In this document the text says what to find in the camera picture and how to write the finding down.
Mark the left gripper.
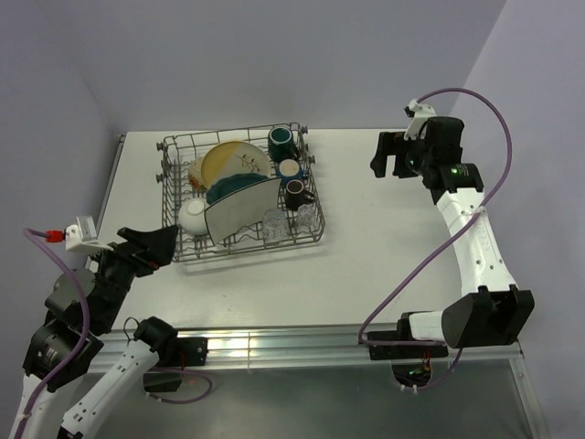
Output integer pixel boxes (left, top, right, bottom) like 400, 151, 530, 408
83, 223, 177, 328

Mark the white bowl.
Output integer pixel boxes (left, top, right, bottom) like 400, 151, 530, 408
178, 198, 207, 236

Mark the cream bowl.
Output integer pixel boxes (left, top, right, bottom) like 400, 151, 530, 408
187, 156, 207, 192

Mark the teal scalloped plate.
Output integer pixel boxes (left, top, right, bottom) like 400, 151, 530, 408
206, 173, 267, 205

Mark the white square plate black rim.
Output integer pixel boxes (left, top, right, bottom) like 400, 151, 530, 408
205, 178, 281, 244

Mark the brown mug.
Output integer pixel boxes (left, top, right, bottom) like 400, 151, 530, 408
284, 179, 315, 211

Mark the dark blue mug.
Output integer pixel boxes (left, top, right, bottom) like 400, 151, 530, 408
275, 159, 304, 180

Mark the clear drinking glass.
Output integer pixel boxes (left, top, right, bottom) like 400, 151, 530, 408
295, 204, 318, 230

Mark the cream yellow plate leaf motif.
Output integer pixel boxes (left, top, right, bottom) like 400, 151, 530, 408
200, 141, 272, 188

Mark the teal green mug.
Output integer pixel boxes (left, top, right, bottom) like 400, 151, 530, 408
268, 126, 300, 163

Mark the clear glass mug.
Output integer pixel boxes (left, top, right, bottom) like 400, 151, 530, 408
262, 209, 290, 242

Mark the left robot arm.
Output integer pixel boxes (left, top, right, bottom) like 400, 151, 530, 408
10, 224, 179, 438

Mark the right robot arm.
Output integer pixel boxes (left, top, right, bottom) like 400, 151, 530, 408
367, 116, 535, 357

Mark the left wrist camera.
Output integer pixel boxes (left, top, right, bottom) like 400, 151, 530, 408
45, 216, 113, 255

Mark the grey wire dish rack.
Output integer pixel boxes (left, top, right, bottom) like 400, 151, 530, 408
156, 123, 325, 262

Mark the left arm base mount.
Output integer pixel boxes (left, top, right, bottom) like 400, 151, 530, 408
143, 337, 208, 394

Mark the aluminium rail frame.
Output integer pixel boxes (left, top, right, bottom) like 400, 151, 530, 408
25, 130, 552, 439

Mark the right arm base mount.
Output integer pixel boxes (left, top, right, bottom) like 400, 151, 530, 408
368, 345, 449, 387

